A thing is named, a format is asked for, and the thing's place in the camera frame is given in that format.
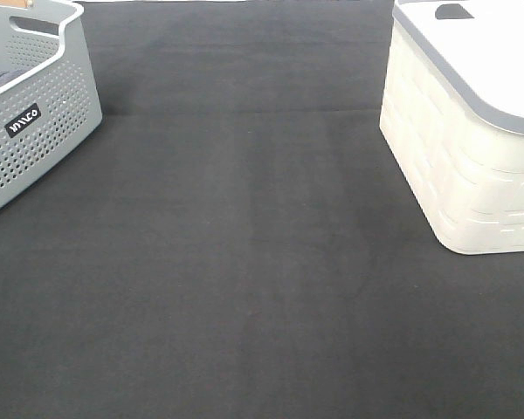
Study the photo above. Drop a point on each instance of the black table cloth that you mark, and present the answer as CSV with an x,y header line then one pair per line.
x,y
236,239

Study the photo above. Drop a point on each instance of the cream lidded storage box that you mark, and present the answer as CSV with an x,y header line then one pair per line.
x,y
453,117

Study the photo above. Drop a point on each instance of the grey perforated plastic basket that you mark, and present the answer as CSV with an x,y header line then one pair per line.
x,y
52,104

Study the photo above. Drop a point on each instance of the wooden basket handle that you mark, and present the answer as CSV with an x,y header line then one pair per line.
x,y
17,3

